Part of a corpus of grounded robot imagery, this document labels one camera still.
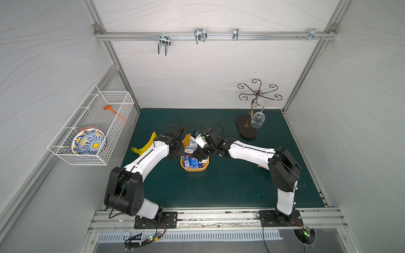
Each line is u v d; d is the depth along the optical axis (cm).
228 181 86
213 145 70
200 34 77
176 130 70
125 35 78
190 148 95
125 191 42
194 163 88
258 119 88
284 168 49
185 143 98
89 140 63
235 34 78
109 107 78
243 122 111
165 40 78
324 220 76
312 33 77
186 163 88
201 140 77
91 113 70
